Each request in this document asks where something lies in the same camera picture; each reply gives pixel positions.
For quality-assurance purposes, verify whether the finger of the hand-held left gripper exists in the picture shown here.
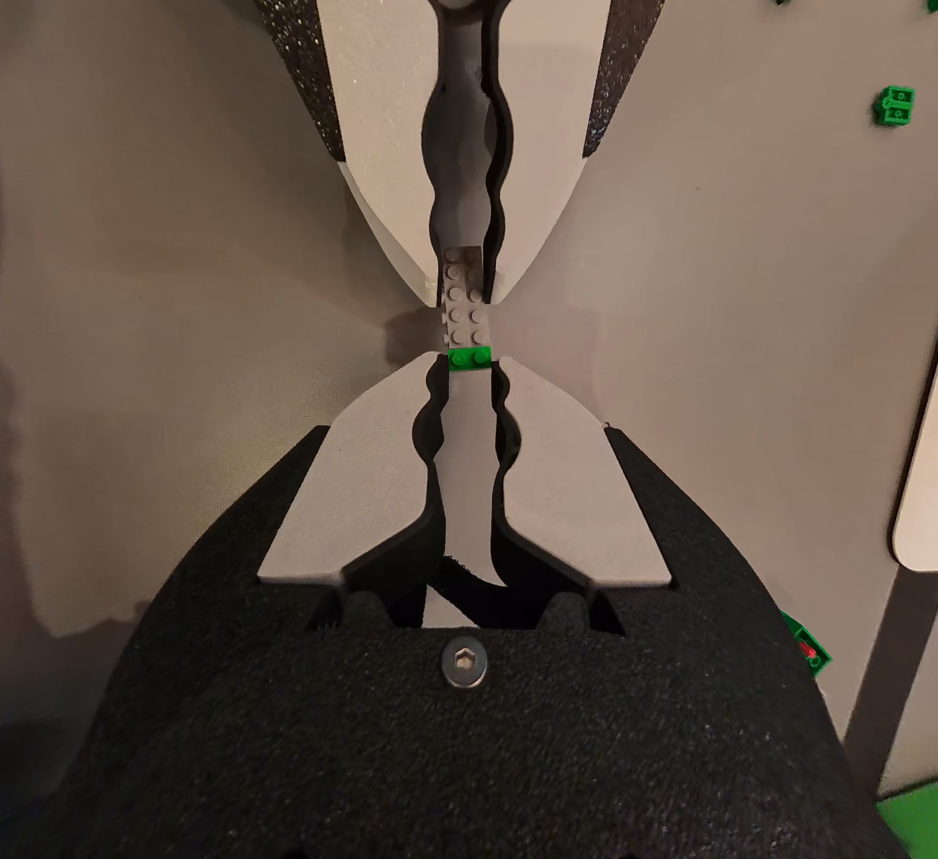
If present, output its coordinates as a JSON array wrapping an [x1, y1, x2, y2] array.
[[304, 0, 448, 308], [480, 0, 621, 308]]

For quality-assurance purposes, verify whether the green brick with red stud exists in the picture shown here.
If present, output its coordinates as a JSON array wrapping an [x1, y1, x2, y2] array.
[[780, 610, 833, 677]]

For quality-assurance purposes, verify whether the long grey brick plate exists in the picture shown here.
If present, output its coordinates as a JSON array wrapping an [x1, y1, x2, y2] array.
[[440, 245, 493, 352]]

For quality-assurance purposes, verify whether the green flat sheet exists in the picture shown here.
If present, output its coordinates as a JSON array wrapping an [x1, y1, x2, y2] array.
[[875, 792, 938, 859]]

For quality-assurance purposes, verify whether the grey desk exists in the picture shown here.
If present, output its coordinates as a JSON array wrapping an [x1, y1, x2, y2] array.
[[0, 0, 938, 809]]

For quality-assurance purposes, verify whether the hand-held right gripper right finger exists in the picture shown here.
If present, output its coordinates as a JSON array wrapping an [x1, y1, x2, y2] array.
[[490, 357, 674, 590]]

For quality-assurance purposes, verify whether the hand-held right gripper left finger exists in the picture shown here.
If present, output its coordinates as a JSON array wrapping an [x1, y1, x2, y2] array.
[[256, 352, 449, 592]]

